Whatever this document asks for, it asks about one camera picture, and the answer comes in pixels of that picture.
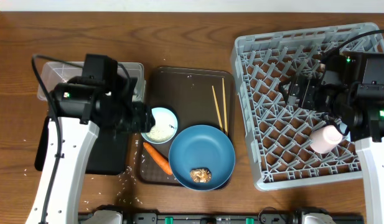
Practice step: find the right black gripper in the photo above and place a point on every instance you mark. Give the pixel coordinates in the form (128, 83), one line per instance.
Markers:
(312, 84)

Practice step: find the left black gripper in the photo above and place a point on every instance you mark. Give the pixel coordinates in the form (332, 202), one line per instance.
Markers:
(144, 119)

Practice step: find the small light-blue rice bowl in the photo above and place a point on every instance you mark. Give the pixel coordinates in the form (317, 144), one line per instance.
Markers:
(165, 127)

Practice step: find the orange carrot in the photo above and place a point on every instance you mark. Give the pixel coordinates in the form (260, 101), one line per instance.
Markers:
(160, 160)

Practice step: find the pink cup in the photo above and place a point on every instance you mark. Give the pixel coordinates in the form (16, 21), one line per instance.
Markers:
(325, 139)

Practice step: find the large blue plate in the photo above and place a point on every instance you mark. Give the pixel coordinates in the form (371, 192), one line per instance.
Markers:
(202, 147)

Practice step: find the brown food scrap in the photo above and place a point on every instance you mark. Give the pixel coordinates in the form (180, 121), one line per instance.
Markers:
(202, 175)

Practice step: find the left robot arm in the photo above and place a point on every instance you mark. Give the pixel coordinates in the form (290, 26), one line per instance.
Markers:
(98, 99)

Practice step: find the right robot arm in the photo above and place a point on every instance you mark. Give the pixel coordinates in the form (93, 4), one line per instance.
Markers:
(351, 89)

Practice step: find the grey dishwasher rack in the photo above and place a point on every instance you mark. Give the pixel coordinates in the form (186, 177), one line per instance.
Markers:
(277, 134)

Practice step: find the black tray bin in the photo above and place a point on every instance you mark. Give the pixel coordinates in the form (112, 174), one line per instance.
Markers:
(107, 156)

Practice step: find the brown serving tray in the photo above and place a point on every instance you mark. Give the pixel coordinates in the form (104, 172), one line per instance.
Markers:
(188, 94)

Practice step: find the right wooden chopstick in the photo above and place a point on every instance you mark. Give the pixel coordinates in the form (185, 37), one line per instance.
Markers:
(224, 107)

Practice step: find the wooden chopstick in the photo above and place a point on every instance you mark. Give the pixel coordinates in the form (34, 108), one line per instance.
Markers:
(217, 108)
(224, 107)

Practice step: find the left wooden chopstick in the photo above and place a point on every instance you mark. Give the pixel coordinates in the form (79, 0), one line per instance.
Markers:
(217, 108)

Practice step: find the clear plastic bin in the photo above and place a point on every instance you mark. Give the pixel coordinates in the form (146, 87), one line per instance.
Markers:
(56, 72)

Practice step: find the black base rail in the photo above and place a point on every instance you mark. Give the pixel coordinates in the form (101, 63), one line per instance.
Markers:
(113, 214)

